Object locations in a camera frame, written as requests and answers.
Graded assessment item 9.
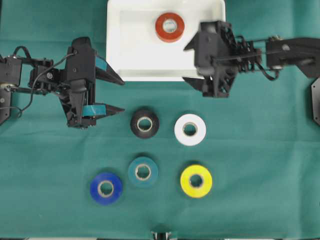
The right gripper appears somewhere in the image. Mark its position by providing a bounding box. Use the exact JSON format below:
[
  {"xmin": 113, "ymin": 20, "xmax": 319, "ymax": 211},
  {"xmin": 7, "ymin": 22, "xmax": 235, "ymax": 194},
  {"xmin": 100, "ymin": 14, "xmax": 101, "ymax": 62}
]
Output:
[{"xmin": 182, "ymin": 21, "xmax": 262, "ymax": 98}]

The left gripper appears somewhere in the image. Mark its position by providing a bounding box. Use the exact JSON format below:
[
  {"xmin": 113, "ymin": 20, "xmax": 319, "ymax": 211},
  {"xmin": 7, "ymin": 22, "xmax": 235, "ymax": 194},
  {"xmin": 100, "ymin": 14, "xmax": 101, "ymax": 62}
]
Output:
[{"xmin": 58, "ymin": 46, "xmax": 125, "ymax": 130}]

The red tape roll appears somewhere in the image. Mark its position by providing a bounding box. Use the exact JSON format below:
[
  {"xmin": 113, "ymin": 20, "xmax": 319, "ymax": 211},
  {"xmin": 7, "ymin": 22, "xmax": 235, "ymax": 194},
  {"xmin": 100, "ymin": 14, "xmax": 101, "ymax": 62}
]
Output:
[{"xmin": 155, "ymin": 12, "xmax": 185, "ymax": 43}]

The white tape roll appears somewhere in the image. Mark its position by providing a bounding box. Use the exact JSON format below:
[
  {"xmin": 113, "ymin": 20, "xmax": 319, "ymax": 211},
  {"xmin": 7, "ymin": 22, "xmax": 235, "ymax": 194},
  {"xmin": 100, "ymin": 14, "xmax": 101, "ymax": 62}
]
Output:
[{"xmin": 174, "ymin": 113, "xmax": 207, "ymax": 146}]

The teal tape roll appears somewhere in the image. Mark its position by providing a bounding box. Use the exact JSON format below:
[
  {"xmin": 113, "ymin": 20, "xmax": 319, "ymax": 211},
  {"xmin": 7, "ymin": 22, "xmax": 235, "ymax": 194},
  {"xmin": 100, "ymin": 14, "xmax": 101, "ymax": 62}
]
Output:
[{"xmin": 127, "ymin": 156, "xmax": 159, "ymax": 188}]

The yellow tape roll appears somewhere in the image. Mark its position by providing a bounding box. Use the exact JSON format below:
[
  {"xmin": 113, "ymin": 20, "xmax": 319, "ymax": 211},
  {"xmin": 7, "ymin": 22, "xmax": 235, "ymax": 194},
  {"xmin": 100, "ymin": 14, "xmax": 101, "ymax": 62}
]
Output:
[{"xmin": 180, "ymin": 164, "xmax": 213, "ymax": 199}]

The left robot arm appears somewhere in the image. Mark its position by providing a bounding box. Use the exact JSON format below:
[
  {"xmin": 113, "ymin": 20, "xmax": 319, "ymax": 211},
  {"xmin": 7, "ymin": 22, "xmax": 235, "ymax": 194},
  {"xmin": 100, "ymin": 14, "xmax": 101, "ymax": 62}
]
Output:
[{"xmin": 0, "ymin": 44, "xmax": 124, "ymax": 129}]

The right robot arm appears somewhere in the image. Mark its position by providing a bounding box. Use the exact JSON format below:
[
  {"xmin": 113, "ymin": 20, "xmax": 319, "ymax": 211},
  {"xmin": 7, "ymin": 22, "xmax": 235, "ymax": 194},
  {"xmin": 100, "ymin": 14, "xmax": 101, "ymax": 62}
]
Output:
[{"xmin": 183, "ymin": 20, "xmax": 320, "ymax": 98}]

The black tape roll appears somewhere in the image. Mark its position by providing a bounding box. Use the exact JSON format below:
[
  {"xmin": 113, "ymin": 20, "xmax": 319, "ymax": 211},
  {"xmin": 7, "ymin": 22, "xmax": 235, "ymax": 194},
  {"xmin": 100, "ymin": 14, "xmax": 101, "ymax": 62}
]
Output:
[{"xmin": 130, "ymin": 108, "xmax": 160, "ymax": 139}]

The white plastic case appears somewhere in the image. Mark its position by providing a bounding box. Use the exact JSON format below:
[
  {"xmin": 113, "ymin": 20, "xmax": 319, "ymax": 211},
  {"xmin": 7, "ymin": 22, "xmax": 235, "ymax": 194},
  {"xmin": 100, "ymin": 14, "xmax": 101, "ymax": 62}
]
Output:
[{"xmin": 106, "ymin": 0, "xmax": 226, "ymax": 82}]

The blue tape roll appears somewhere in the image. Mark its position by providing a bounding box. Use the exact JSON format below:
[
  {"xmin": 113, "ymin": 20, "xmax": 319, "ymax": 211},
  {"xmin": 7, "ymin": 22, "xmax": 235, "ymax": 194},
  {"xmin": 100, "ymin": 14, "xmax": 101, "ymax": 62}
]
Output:
[{"xmin": 90, "ymin": 172, "xmax": 123, "ymax": 206}]

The green table cloth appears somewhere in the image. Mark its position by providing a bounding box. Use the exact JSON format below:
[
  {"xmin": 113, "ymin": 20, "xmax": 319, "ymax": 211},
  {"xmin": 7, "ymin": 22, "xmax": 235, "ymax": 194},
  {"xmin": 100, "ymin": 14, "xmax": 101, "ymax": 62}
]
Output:
[{"xmin": 0, "ymin": 0, "xmax": 320, "ymax": 238}]

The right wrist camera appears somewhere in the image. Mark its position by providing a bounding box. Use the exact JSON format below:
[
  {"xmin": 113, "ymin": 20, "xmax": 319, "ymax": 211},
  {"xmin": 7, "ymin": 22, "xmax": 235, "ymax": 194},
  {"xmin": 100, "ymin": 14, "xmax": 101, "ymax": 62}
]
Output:
[{"xmin": 194, "ymin": 21, "xmax": 222, "ymax": 76}]

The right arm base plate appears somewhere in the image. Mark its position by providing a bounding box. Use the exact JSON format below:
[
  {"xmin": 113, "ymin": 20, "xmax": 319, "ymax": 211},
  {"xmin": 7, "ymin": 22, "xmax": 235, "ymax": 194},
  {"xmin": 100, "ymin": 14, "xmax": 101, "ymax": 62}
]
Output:
[{"xmin": 310, "ymin": 77, "xmax": 320, "ymax": 126}]

